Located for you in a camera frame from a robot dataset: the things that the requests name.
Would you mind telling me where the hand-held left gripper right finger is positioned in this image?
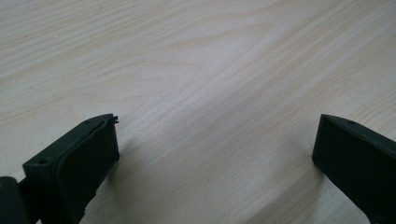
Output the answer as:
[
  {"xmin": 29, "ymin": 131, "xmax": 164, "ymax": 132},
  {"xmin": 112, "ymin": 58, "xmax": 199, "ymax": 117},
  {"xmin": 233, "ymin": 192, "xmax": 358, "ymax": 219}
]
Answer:
[{"xmin": 311, "ymin": 113, "xmax": 396, "ymax": 224}]

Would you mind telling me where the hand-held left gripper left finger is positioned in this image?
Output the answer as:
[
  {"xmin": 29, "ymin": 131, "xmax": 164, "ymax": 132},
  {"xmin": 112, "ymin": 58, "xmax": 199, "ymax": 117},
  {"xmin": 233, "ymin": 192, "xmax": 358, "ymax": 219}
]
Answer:
[{"xmin": 21, "ymin": 113, "xmax": 121, "ymax": 224}]

